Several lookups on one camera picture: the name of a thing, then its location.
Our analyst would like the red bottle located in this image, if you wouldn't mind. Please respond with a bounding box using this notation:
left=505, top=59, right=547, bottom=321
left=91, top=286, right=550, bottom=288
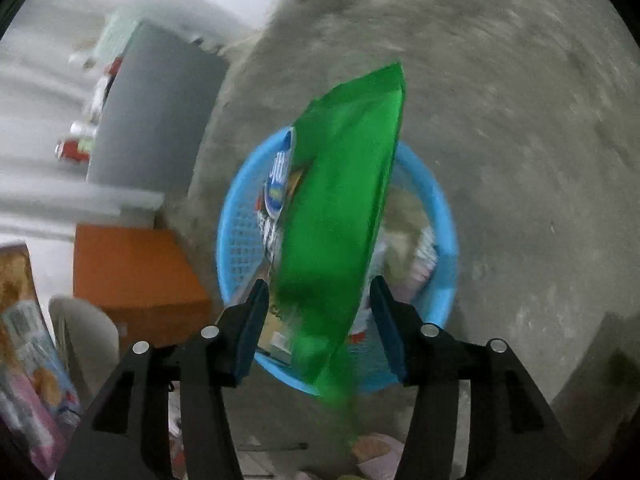
left=55, top=137, right=96, bottom=163

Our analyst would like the colourful printed box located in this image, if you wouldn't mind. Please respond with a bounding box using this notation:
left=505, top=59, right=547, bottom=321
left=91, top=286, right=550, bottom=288
left=0, top=242, right=83, bottom=476

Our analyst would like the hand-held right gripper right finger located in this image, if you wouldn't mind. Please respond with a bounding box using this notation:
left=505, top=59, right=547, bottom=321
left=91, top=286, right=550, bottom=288
left=369, top=275, right=583, bottom=480

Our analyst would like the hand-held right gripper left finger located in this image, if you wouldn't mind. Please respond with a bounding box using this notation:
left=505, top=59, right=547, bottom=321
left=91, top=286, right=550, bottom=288
left=54, top=278, right=271, bottom=480

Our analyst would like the green foil snack bag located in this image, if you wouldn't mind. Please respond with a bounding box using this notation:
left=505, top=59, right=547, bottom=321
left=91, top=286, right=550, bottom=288
left=274, top=61, right=407, bottom=448

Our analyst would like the blue plastic basket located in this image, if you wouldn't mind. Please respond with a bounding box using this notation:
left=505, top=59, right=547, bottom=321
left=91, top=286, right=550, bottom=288
left=216, top=126, right=460, bottom=396

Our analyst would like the blue snack packet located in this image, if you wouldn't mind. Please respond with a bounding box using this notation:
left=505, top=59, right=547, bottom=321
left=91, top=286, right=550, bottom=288
left=263, top=127, right=301, bottom=218

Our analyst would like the white paper cup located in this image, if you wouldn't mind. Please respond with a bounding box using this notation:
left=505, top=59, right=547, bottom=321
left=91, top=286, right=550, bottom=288
left=48, top=296, right=121, bottom=396

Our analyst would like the grey curtain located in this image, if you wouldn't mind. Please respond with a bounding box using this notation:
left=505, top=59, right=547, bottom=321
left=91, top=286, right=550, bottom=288
left=0, top=110, right=166, bottom=241

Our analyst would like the yellow snack packet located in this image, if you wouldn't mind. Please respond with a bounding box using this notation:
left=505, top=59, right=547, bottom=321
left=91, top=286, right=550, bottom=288
left=256, top=280, right=297, bottom=363

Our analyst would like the pink beige paper bag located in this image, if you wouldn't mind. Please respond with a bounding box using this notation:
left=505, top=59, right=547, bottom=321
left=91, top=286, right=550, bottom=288
left=352, top=432, right=406, bottom=478

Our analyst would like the grey cabinet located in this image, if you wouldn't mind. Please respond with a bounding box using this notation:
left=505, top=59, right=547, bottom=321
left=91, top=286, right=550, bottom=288
left=86, top=20, right=231, bottom=196

